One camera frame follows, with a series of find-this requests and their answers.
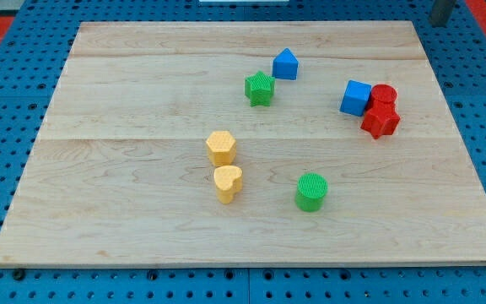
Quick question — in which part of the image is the blue cube block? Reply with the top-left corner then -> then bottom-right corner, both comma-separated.
339,79 -> 371,117

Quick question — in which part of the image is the yellow hexagon block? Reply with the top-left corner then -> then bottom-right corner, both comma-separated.
206,131 -> 236,166

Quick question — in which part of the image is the yellow heart block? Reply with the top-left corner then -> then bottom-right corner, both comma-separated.
213,166 -> 243,204

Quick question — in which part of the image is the wooden board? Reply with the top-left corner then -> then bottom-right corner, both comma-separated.
0,21 -> 486,269

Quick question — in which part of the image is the red cylinder block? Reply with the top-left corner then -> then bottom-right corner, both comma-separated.
365,84 -> 397,110

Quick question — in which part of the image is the red star block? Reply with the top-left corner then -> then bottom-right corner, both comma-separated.
360,102 -> 401,139

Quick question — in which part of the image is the blue triangle block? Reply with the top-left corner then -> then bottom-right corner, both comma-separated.
272,48 -> 299,80

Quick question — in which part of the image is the green cylinder block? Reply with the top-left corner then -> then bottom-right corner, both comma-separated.
295,172 -> 328,212

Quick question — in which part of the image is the green star block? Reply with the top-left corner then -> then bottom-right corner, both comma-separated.
245,71 -> 275,107

